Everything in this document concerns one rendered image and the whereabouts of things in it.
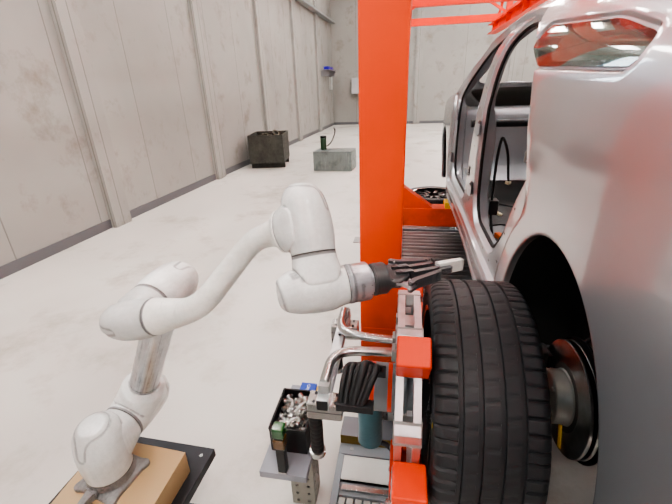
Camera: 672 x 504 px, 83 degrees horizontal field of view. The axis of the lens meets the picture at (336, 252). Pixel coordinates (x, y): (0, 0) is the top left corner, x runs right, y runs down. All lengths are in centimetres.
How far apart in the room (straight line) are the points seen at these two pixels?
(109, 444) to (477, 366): 120
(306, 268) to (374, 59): 78
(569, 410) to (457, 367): 44
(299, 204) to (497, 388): 57
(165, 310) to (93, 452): 67
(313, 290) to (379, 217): 68
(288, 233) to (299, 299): 14
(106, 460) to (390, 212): 127
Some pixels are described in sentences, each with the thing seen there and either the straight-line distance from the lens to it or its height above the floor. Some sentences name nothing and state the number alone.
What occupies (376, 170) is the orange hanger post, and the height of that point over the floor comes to 140.
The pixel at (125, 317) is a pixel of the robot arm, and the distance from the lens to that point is 112.
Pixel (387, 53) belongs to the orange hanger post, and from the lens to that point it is 136.
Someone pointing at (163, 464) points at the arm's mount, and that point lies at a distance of 175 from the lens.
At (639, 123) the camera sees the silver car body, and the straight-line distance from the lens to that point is 81.
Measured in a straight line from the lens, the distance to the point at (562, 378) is 126.
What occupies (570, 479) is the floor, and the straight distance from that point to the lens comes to 229.
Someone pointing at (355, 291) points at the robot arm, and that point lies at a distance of 83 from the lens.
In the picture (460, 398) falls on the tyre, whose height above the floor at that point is 106.
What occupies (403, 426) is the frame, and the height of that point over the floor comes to 98.
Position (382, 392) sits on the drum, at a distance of 115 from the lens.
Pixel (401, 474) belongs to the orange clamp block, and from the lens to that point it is 99.
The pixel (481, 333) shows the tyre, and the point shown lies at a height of 115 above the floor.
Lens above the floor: 168
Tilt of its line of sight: 23 degrees down
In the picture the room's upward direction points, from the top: 2 degrees counter-clockwise
